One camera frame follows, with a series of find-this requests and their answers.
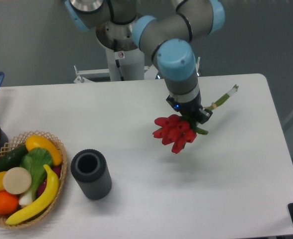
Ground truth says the orange fruit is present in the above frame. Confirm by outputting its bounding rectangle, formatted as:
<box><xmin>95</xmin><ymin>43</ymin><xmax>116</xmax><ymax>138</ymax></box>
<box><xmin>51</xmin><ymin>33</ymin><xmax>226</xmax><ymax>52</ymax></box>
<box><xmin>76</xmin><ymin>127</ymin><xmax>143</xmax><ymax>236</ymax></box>
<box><xmin>0</xmin><ymin>191</ymin><xmax>18</xmax><ymax>215</ymax></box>

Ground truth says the green bok choy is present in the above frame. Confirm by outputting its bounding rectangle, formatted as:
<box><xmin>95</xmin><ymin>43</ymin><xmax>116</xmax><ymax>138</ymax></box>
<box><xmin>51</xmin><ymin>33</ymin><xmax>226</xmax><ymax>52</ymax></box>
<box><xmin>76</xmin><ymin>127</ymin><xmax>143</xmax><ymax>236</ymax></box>
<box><xmin>19</xmin><ymin>147</ymin><xmax>52</xmax><ymax>207</ymax></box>

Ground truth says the red tulip bouquet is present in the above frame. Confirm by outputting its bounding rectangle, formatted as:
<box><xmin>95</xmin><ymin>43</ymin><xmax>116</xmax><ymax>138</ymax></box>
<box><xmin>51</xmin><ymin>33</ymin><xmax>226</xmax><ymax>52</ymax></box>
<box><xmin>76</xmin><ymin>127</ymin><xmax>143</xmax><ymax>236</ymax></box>
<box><xmin>152</xmin><ymin>84</ymin><xmax>239</xmax><ymax>154</ymax></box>

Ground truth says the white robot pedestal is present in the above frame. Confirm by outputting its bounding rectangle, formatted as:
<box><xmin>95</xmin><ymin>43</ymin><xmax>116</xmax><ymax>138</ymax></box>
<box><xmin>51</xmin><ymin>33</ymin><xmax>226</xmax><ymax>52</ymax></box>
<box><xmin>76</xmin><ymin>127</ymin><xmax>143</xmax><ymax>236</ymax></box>
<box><xmin>73</xmin><ymin>44</ymin><xmax>201</xmax><ymax>84</ymax></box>

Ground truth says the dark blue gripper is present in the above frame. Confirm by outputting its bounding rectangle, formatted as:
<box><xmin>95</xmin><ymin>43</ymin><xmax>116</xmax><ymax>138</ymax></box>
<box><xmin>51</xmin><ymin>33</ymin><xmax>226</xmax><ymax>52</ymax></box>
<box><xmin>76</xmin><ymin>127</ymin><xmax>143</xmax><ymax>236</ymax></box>
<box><xmin>166</xmin><ymin>93</ymin><xmax>213</xmax><ymax>124</ymax></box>

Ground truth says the dark grey ribbed vase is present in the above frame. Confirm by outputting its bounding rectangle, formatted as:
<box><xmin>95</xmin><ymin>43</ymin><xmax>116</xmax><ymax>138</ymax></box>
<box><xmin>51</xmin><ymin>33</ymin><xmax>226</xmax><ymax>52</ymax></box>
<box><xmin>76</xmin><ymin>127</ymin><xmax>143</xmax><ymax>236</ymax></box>
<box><xmin>71</xmin><ymin>149</ymin><xmax>112</xmax><ymax>200</ymax></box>

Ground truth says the yellow banana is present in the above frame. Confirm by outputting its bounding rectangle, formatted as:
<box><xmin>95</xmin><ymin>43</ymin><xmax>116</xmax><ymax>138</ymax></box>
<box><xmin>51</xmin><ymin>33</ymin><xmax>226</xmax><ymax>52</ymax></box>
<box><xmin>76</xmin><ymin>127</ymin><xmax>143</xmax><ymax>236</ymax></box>
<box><xmin>5</xmin><ymin>164</ymin><xmax>59</xmax><ymax>226</ymax></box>

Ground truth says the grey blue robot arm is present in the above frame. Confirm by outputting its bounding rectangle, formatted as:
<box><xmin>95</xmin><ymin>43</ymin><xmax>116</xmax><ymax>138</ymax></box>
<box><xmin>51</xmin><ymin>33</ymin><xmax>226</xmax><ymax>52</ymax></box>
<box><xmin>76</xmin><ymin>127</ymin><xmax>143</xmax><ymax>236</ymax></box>
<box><xmin>64</xmin><ymin>0</ymin><xmax>225</xmax><ymax>124</ymax></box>

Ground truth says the green cucumber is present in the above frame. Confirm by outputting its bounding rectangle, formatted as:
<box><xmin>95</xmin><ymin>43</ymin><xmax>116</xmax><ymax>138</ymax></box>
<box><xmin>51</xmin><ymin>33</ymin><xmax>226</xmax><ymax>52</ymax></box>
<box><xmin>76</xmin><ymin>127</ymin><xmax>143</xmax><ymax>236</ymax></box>
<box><xmin>0</xmin><ymin>144</ymin><xmax>28</xmax><ymax>172</ymax></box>

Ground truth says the yellow squash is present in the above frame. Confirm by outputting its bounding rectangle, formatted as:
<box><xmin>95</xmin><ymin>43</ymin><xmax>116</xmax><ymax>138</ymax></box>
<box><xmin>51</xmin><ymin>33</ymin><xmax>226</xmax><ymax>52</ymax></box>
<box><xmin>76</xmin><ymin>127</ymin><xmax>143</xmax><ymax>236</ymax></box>
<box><xmin>25</xmin><ymin>135</ymin><xmax>62</xmax><ymax>166</ymax></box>

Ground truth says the dark red vegetable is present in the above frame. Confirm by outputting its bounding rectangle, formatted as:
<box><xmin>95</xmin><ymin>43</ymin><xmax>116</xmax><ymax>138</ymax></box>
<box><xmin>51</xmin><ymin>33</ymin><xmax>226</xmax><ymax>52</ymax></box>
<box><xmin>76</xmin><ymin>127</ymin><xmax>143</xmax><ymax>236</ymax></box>
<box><xmin>37</xmin><ymin>166</ymin><xmax>61</xmax><ymax>198</ymax></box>

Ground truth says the beige round slice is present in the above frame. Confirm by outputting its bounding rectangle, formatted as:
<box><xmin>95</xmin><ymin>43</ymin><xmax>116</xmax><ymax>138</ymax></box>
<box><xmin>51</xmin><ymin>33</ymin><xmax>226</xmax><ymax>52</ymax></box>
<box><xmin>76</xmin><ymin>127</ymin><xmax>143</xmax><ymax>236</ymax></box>
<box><xmin>2</xmin><ymin>167</ymin><xmax>31</xmax><ymax>195</ymax></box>

